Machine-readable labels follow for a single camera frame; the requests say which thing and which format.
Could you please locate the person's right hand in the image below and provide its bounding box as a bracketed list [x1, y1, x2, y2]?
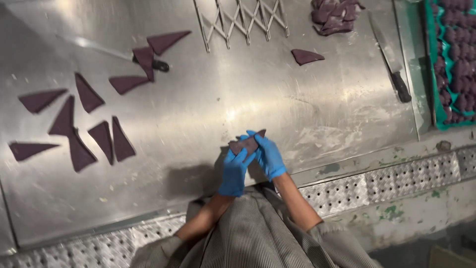
[246, 130, 288, 182]

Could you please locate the person's left hand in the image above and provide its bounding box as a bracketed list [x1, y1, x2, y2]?
[218, 136, 257, 198]

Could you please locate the purple pastry dough triangle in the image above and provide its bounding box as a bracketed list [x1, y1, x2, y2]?
[291, 49, 326, 66]
[228, 129, 267, 156]

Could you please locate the person's striped grey apron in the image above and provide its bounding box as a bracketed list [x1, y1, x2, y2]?
[129, 185, 384, 268]

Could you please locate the perforated metal table ledge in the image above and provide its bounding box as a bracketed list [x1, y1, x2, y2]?
[0, 144, 476, 268]

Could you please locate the expandable metal lattice dough cutter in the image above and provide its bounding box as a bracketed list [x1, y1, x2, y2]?
[193, 0, 290, 53]

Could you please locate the pile of purple dough scraps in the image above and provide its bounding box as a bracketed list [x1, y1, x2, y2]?
[311, 0, 366, 36]

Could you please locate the group of purple dough triangles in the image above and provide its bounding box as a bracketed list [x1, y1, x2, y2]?
[8, 30, 192, 173]

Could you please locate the green tray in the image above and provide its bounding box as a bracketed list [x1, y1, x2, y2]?
[423, 0, 476, 131]

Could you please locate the batch of shaped purple pastries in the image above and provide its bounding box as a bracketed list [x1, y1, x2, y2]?
[431, 0, 476, 123]

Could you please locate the large black-handled kitchen knife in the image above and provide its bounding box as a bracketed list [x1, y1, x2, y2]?
[367, 9, 413, 103]

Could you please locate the slim black-handled knife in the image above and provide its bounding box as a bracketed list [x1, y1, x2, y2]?
[55, 34, 170, 73]

